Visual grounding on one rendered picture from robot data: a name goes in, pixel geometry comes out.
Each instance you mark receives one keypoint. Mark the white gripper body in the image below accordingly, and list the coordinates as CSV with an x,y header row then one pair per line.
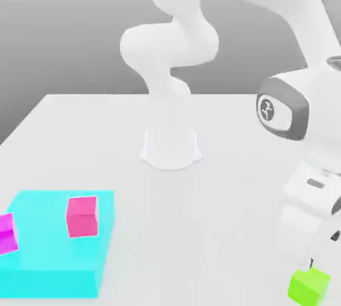
x,y
303,226

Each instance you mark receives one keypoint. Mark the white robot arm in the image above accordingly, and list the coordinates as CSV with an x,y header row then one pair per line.
x,y
170,39

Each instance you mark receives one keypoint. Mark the small green cube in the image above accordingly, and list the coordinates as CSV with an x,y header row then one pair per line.
x,y
306,288

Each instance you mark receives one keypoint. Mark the small pink cube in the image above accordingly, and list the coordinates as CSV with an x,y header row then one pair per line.
x,y
82,218

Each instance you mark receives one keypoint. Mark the small magenta cube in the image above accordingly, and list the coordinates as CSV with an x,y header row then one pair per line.
x,y
5,234

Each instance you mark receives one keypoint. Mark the large cyan box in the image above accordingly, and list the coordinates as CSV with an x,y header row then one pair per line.
x,y
53,258

